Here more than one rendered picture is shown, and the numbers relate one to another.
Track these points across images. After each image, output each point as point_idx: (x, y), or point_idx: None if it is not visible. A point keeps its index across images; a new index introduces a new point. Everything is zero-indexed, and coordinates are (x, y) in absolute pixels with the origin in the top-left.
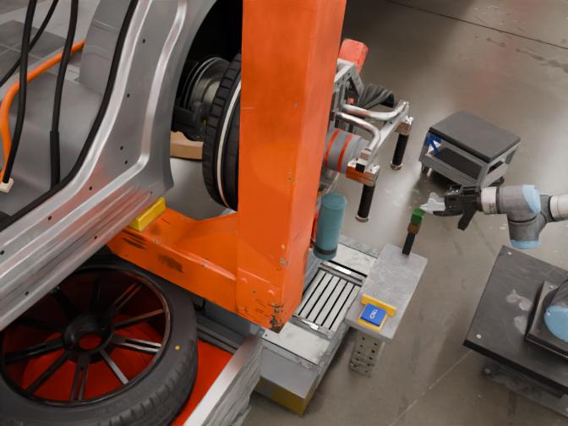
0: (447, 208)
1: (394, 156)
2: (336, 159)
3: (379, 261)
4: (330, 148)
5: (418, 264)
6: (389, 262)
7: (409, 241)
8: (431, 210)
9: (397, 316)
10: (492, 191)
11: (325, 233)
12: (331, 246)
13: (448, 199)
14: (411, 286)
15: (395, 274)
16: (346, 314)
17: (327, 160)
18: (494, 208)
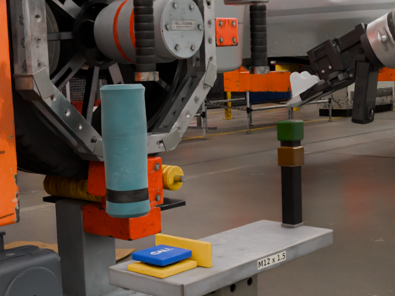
0: (320, 78)
1: (251, 52)
2: (127, 23)
3: (231, 231)
4: (120, 11)
5: (309, 233)
6: (250, 231)
7: (287, 189)
8: (298, 94)
9: (218, 268)
10: (383, 15)
11: (110, 149)
12: (126, 181)
13: (315, 57)
14: (275, 246)
15: (252, 238)
16: (113, 265)
17: (117, 31)
18: (388, 38)
